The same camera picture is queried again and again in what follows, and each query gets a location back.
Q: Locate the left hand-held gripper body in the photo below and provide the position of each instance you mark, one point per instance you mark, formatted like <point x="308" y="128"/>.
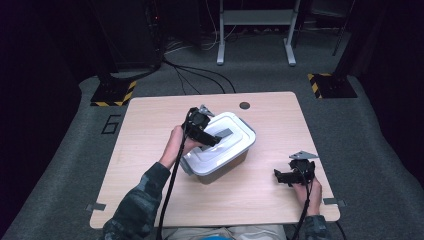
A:
<point x="196" y="123"/>

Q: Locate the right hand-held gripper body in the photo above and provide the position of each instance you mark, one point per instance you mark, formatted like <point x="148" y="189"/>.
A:
<point x="303" y="171"/>

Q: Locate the white storage box lid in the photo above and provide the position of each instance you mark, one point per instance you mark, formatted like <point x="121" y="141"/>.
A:
<point x="230" y="140"/>

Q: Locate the brown transparent storage box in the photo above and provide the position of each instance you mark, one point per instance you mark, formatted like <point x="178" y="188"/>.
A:
<point x="226" y="168"/>

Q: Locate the person's right hand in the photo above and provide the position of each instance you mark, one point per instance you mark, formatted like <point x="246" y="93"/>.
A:
<point x="315" y="196"/>

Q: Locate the person's left hand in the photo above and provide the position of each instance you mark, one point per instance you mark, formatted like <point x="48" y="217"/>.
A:
<point x="175" y="143"/>

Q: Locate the grey tape piece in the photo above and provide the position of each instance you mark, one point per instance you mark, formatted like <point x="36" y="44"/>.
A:
<point x="333" y="201"/>
<point x="96" y="207"/>

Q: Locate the black table grommet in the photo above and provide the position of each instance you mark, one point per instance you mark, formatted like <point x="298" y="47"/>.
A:
<point x="244" y="105"/>

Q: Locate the blue object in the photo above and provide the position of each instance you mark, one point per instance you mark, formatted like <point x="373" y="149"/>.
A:
<point x="216" y="238"/>

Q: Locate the black yellow-striped stand base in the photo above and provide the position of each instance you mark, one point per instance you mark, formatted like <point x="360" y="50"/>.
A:
<point x="333" y="86"/>
<point x="111" y="93"/>

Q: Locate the black computer tower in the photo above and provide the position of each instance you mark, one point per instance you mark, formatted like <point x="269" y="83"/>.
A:
<point x="136" y="33"/>

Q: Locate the white metal desk frame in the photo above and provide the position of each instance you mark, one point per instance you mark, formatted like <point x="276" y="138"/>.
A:
<point x="256" y="16"/>

